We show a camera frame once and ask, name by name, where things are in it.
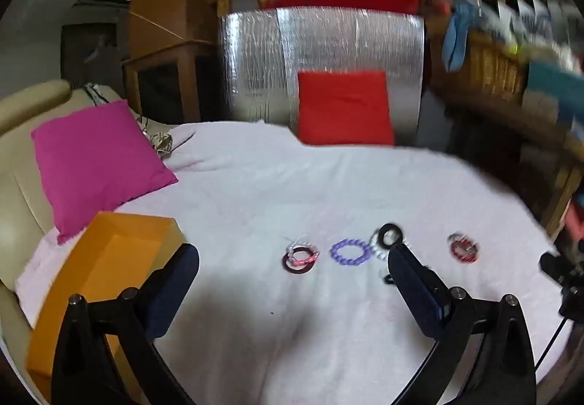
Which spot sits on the blue cloth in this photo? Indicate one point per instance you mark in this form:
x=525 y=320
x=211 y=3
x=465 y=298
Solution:
x=456 y=40

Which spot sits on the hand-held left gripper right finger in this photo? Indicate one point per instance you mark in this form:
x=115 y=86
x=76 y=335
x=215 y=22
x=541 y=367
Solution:
x=419 y=295

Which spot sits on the teal box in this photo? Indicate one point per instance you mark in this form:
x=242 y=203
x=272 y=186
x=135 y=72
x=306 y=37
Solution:
x=552 y=90

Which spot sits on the silver foil panel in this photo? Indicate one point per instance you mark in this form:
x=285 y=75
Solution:
x=255 y=67

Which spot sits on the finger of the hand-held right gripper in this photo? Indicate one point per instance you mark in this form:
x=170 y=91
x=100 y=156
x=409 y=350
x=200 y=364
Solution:
x=550 y=263

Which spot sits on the magenta pillow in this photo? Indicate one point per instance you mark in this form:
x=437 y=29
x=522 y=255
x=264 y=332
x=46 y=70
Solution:
x=91 y=158

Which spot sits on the beige leather sofa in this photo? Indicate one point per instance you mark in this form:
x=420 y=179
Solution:
x=18 y=186

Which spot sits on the dark wall picture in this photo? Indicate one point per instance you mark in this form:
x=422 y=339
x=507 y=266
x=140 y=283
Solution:
x=91 y=54

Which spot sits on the red pillow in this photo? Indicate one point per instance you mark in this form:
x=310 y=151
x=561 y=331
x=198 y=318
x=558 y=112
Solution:
x=342 y=108

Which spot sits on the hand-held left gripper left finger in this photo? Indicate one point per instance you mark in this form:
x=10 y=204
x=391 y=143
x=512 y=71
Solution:
x=175 y=282

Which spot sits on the orange cardboard box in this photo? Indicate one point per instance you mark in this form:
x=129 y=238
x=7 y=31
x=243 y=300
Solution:
x=82 y=268

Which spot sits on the striped cloth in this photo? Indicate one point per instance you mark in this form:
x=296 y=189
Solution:
x=93 y=92

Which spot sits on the patterned cloth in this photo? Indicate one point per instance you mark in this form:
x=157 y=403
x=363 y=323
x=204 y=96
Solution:
x=159 y=142

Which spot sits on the wicker basket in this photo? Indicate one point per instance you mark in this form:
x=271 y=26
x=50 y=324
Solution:
x=492 y=67

